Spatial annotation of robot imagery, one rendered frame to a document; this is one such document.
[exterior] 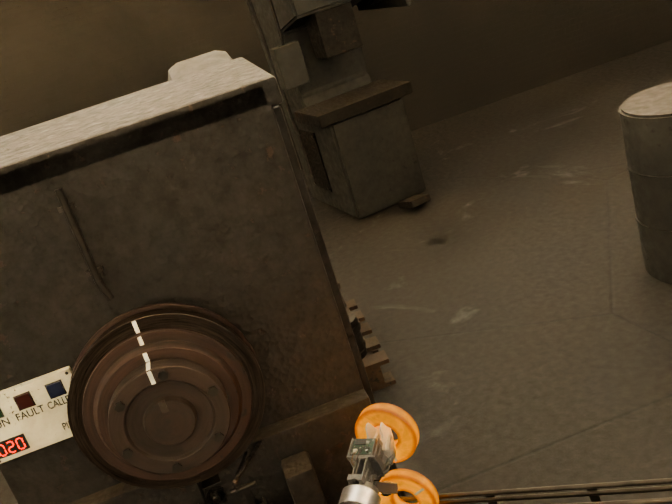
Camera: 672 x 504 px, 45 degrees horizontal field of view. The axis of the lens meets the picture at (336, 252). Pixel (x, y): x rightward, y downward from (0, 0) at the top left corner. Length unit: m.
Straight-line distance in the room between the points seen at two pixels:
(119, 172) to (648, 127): 2.66
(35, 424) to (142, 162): 0.72
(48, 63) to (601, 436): 6.07
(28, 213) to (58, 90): 5.98
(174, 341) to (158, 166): 0.42
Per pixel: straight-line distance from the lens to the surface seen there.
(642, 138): 4.04
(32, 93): 8.01
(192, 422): 1.95
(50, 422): 2.21
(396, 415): 1.95
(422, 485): 2.06
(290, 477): 2.17
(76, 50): 7.93
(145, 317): 1.93
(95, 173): 1.99
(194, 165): 1.99
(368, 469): 1.87
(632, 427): 3.38
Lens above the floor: 2.01
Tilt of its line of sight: 20 degrees down
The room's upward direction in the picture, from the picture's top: 18 degrees counter-clockwise
